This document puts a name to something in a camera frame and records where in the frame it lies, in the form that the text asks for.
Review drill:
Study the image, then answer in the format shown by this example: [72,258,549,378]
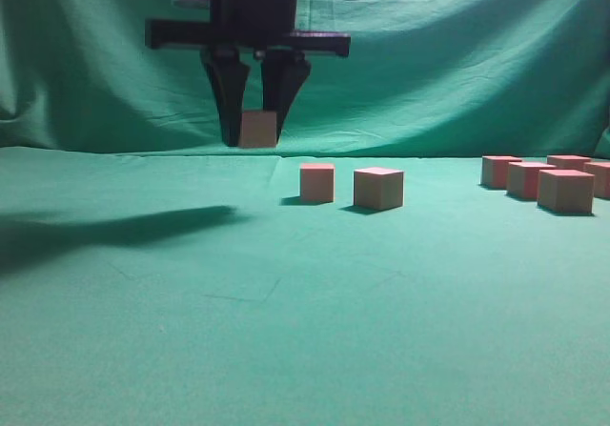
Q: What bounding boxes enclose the green cloth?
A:
[1,0,609,425]

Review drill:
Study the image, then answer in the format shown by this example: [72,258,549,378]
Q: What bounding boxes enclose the right-column pink cube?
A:
[583,161,610,200]
[546,154,591,172]

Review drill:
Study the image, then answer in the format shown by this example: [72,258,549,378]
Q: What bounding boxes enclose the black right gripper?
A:
[145,0,351,147]

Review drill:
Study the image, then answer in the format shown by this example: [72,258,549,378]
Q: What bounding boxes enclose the far right-column pink cube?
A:
[546,154,591,172]

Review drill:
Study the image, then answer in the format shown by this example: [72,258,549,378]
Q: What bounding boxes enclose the pink cube placed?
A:
[354,167,404,211]
[238,111,277,149]
[299,163,336,203]

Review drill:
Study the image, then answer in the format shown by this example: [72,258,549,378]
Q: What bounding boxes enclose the left-column pink cube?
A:
[537,169,595,214]
[506,161,556,201]
[480,155,522,190]

